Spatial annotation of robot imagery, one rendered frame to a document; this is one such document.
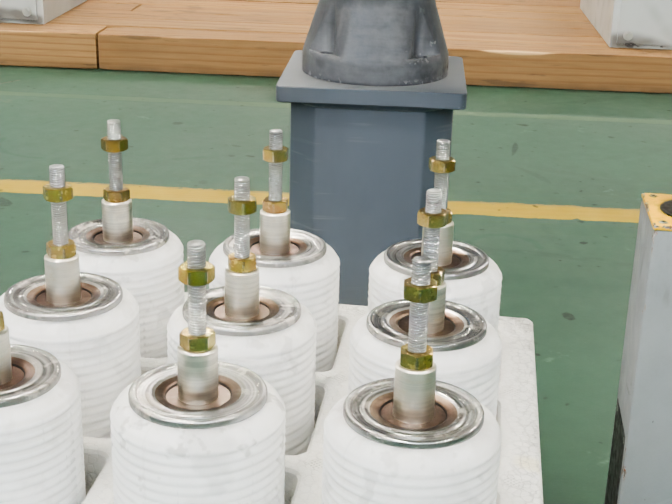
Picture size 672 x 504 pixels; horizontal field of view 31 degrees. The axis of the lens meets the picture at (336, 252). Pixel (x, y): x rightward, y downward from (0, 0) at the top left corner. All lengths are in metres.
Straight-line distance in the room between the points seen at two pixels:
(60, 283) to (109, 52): 1.93
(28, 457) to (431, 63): 0.67
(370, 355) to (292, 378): 0.05
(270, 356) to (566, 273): 0.88
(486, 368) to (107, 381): 0.24
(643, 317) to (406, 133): 0.45
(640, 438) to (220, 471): 0.32
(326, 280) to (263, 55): 1.79
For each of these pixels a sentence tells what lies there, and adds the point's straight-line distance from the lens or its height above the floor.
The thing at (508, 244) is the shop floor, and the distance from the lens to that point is 1.66.
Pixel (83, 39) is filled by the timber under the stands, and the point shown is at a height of 0.07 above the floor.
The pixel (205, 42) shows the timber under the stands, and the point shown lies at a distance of 2.64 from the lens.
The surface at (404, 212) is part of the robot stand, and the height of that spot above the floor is 0.17.
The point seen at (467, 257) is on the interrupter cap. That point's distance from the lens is 0.87.
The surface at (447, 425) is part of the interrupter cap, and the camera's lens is 0.64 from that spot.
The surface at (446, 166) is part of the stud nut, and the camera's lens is 0.84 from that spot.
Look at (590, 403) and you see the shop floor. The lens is 1.24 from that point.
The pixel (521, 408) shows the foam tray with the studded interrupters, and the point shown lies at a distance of 0.82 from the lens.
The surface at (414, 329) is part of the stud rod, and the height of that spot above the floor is 0.30.
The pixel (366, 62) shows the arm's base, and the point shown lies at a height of 0.32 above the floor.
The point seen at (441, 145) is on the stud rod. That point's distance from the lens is 0.84.
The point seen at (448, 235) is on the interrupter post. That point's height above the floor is 0.27.
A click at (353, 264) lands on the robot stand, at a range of 1.23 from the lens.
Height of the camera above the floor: 0.56
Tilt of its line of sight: 20 degrees down
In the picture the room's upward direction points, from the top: 2 degrees clockwise
